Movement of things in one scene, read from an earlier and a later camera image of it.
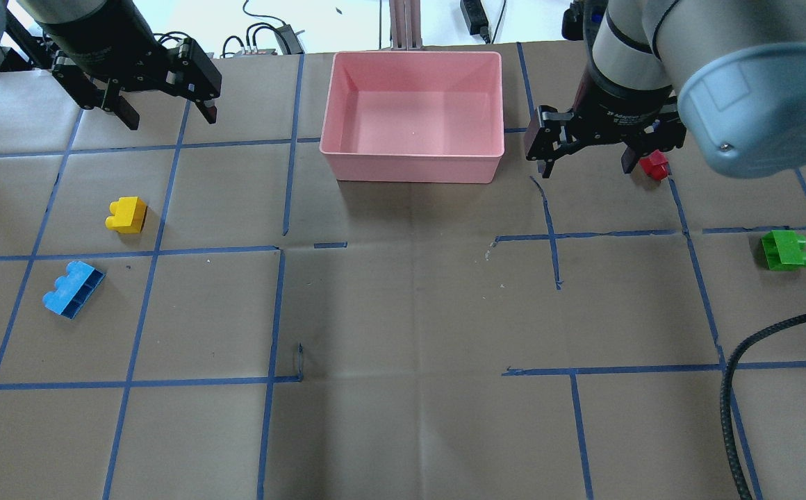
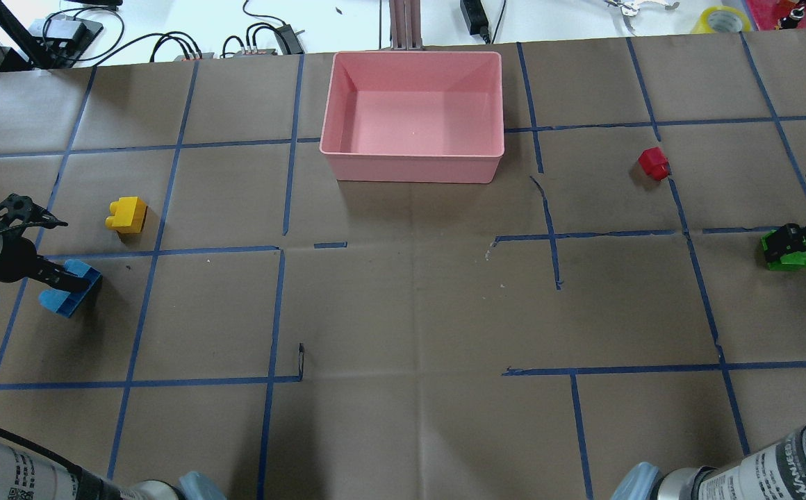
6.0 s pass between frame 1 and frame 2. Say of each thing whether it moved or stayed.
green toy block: stayed
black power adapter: stayed
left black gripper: moved
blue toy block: stayed
